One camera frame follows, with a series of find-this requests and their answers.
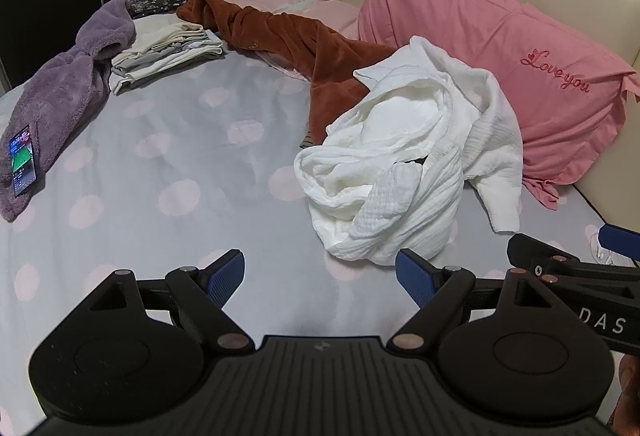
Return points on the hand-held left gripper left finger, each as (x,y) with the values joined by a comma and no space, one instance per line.
(227,273)

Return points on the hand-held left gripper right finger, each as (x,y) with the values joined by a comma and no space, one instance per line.
(415,276)

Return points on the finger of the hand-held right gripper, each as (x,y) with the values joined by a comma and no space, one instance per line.
(620,238)
(530,248)

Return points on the white muslin garment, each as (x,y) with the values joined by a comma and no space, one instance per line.
(400,141)

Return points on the person's right forearm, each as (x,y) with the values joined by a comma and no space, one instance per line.
(630,391)

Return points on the stack of folded light clothes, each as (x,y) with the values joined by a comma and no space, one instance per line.
(165,51)

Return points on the grey polka dot bed sheet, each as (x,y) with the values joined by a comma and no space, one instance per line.
(175,141)

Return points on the smartphone with lit screen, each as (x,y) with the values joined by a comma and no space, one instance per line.
(22,161)

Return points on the pink embroidered pillow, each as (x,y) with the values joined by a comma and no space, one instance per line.
(475,16)

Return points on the brown fleece garment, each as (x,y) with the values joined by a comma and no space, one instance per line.
(280,31)

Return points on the purple fleece garment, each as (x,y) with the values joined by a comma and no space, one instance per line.
(60,86)

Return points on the dark patterned cloth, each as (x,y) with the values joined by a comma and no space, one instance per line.
(155,2)

